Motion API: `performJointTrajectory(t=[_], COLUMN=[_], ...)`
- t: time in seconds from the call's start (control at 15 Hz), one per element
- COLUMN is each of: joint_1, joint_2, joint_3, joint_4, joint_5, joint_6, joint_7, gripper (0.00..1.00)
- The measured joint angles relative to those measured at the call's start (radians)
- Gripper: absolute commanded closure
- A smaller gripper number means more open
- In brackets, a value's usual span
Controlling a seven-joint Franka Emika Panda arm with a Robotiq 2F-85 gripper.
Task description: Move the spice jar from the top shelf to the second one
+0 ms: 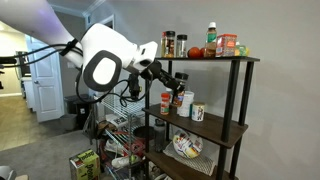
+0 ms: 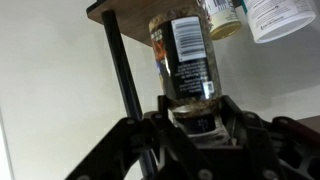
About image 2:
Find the small printed tin can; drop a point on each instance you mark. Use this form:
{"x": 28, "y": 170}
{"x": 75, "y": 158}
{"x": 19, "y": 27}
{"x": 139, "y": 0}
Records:
{"x": 223, "y": 20}

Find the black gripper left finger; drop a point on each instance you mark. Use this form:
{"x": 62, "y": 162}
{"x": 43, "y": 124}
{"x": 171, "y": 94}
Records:
{"x": 133, "y": 140}

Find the black-framed wooden shelf unit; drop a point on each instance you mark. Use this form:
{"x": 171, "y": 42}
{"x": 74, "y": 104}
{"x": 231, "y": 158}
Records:
{"x": 123, "y": 66}

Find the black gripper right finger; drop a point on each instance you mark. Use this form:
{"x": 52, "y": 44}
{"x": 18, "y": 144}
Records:
{"x": 263, "y": 146}

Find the dark-label spice jar black lid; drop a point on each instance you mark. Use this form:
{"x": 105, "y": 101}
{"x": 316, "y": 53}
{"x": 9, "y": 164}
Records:
{"x": 190, "y": 73}

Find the white plastic tub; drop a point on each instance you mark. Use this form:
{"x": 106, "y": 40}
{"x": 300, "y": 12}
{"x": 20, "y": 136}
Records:
{"x": 276, "y": 20}

